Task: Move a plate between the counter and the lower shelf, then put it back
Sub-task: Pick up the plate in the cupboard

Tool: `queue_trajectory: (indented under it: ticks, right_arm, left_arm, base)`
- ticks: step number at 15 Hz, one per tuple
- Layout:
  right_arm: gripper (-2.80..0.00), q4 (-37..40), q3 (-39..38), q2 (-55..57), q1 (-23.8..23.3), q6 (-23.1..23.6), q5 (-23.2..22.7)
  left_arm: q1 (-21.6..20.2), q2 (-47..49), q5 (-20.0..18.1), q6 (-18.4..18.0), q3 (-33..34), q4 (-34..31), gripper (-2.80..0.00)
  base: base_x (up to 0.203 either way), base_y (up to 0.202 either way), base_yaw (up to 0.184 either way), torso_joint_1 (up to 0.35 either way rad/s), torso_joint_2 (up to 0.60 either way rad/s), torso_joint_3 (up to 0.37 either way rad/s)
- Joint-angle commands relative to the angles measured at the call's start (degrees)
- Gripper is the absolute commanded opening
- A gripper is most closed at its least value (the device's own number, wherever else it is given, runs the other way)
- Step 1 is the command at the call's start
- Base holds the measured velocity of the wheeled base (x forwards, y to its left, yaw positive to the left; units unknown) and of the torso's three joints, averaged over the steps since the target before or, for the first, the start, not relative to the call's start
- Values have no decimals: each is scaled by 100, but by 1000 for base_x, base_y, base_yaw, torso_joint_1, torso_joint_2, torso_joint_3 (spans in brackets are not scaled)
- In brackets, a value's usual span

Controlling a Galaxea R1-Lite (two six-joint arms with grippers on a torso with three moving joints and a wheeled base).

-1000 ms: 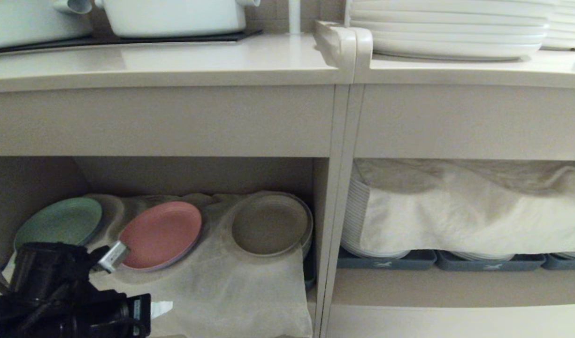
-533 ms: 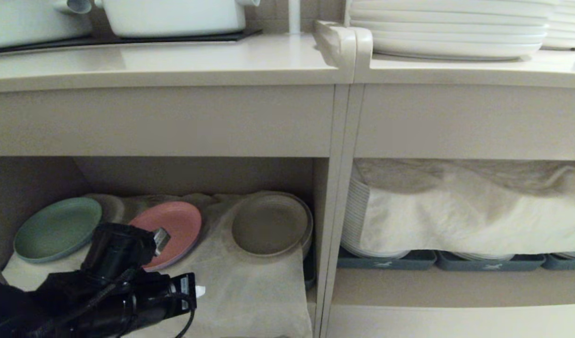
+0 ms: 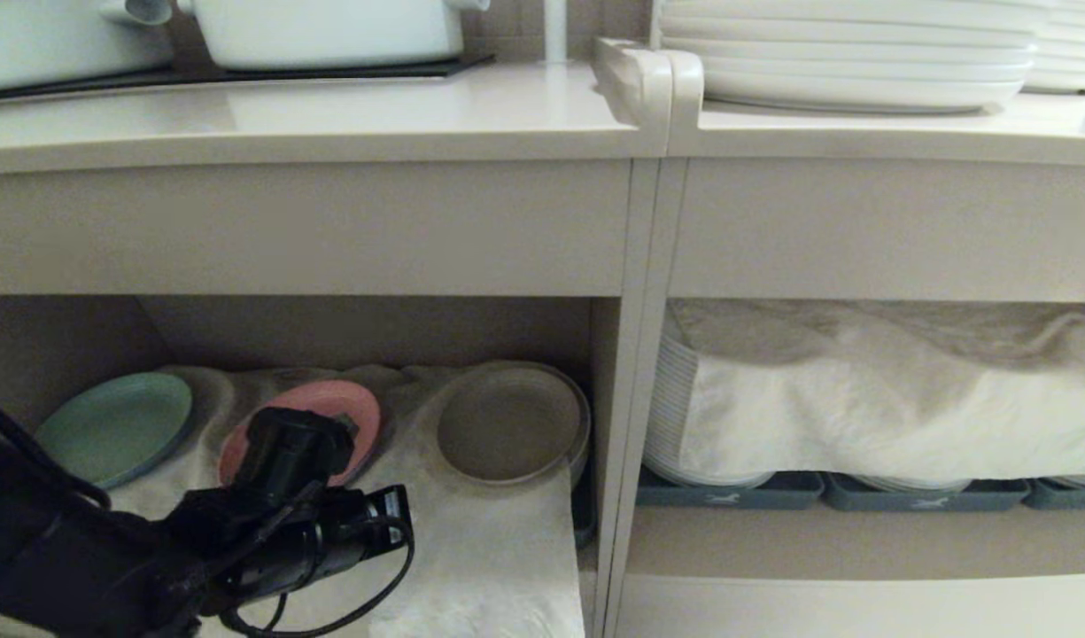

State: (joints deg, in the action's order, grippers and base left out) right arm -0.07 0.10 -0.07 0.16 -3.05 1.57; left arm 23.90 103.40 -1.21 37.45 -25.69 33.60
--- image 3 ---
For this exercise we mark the white cloth liner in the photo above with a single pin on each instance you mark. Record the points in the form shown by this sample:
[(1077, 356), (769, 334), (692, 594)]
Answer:
[(493, 558)]

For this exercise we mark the black mat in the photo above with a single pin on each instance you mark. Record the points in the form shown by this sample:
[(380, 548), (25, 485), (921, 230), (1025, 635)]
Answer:
[(241, 75)]

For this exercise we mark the green plate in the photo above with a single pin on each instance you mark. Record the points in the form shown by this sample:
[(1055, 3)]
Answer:
[(117, 427)]

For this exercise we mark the stack of white plates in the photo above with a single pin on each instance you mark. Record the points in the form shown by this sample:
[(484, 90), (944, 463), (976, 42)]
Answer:
[(670, 416), (1069, 53)]

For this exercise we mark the blue grey tray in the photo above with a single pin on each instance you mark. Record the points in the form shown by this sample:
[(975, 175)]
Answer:
[(737, 498), (923, 501), (1069, 496)]

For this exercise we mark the beige shelf counter unit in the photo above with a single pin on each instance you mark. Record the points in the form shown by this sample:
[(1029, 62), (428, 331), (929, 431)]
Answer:
[(861, 221), (329, 221)]

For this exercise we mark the beige plate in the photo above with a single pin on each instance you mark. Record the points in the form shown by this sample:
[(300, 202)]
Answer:
[(507, 425)]

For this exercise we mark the white post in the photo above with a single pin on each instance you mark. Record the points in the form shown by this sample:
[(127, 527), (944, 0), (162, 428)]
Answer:
[(555, 31)]

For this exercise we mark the white cover cloth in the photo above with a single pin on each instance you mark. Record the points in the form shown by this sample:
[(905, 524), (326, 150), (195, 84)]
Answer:
[(861, 408)]

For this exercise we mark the white casserole pot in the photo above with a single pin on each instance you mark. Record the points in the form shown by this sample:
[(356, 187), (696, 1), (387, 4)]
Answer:
[(55, 44), (329, 31)]

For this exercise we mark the pink plate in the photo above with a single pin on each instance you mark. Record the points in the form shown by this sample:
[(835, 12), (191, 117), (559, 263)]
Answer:
[(352, 408)]

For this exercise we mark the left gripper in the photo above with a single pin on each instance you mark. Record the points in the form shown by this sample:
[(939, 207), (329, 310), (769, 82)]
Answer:
[(290, 447)]

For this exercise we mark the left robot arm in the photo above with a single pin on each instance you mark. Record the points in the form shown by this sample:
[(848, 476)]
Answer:
[(64, 567)]

